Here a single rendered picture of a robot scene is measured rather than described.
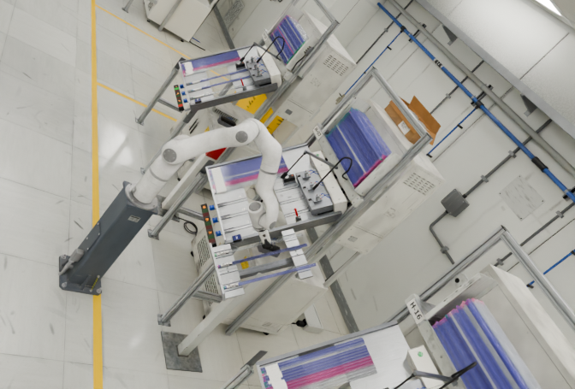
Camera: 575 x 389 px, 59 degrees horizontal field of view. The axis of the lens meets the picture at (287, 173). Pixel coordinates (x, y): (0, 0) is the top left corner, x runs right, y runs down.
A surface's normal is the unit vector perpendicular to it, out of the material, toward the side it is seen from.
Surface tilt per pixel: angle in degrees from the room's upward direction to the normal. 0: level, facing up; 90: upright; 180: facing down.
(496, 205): 90
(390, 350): 45
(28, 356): 0
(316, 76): 90
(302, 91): 90
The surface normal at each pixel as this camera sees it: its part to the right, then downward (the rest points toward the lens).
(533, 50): -0.73, -0.34
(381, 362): -0.07, -0.73
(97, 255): 0.32, 0.66
